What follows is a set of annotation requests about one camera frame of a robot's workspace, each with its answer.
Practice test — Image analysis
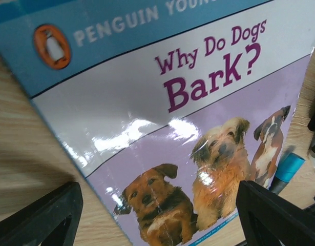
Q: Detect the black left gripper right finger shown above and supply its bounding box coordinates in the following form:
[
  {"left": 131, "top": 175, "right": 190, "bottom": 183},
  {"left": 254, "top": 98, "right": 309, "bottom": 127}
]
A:
[{"left": 236, "top": 181, "right": 315, "bottom": 246}]

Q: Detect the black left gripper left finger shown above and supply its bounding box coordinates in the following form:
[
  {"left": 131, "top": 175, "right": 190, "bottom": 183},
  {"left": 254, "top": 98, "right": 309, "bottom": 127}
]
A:
[{"left": 0, "top": 182, "right": 83, "bottom": 245}]

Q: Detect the dog picture book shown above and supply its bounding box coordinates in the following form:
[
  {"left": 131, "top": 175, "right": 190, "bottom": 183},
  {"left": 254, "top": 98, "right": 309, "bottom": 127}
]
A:
[{"left": 0, "top": 1, "right": 315, "bottom": 245}]

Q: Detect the blue black highlighter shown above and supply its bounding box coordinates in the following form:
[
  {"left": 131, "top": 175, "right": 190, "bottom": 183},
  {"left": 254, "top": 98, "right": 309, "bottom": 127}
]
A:
[{"left": 269, "top": 146, "right": 305, "bottom": 195}]

